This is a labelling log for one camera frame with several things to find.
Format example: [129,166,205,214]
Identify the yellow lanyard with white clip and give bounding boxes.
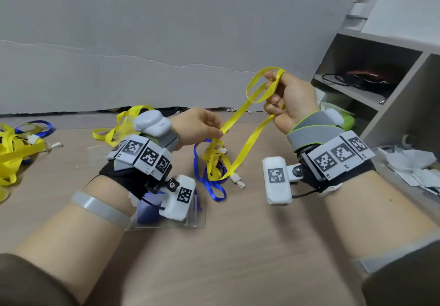
[202,67,286,189]

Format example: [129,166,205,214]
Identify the dark brown sleeve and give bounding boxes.
[0,253,80,306]
[361,242,440,306]

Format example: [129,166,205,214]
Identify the person's left forearm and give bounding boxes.
[10,175,138,304]

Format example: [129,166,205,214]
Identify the green packet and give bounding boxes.
[320,101,357,133]

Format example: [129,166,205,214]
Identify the person's right forearm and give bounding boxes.
[323,170,440,272]

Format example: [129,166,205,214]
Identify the white board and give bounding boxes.
[360,0,440,47]

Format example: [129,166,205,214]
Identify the pile of yellow lanyards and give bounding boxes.
[0,123,47,203]

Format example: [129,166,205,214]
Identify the black device with cable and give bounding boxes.
[321,68,396,97]

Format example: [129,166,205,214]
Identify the white tracker pod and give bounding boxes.
[133,110,173,137]
[324,108,346,128]

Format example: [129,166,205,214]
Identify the black wrist wrap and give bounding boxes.
[98,159,172,200]
[298,144,377,193]

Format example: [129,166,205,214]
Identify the grey wrist strap green edge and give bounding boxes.
[287,110,345,152]

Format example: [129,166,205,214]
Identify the person's left hand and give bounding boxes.
[171,107,225,150]

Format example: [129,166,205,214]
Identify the blue lanyard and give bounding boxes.
[193,139,228,202]
[14,120,55,140]

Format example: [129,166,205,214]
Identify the grey shelf unit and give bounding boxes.
[310,28,440,162]

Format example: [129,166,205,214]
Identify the crumpled white plastic wrap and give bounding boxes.
[374,147,440,197]

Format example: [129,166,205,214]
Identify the white wrist camera with marker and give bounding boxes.
[262,156,293,207]
[159,175,197,222]

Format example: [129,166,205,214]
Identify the small white box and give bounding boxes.
[344,1,372,21]

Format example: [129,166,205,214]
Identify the person's right hand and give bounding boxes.
[263,69,320,134]

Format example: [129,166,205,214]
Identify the wrist bracket with marker tags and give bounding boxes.
[107,134,173,181]
[305,130,376,182]

